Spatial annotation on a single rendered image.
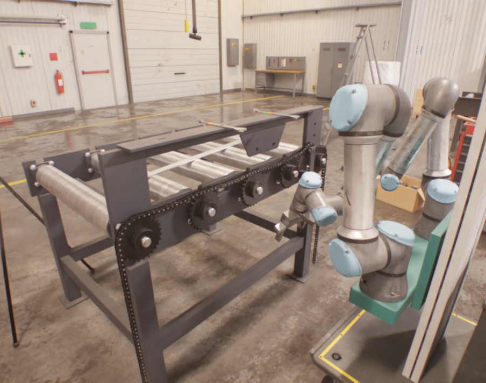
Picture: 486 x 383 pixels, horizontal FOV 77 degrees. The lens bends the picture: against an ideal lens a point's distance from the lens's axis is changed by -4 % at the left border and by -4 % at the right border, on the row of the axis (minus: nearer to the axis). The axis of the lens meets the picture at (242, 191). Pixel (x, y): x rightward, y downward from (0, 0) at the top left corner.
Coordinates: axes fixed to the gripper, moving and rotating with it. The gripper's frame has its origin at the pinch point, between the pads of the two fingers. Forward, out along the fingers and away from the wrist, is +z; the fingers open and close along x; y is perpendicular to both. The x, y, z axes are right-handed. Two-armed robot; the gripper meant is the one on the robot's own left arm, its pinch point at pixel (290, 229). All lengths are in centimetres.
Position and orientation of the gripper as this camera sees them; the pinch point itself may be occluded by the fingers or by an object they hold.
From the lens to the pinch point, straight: 137.8
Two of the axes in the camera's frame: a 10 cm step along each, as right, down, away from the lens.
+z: -1.4, 6.8, 7.2
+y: -5.9, -6.4, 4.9
